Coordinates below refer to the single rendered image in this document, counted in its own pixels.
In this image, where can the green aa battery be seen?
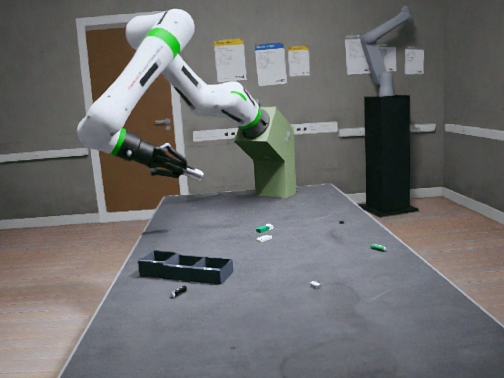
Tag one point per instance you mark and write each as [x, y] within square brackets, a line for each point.
[378, 247]

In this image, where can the green and white eraser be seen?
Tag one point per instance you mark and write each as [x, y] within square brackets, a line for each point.
[264, 228]

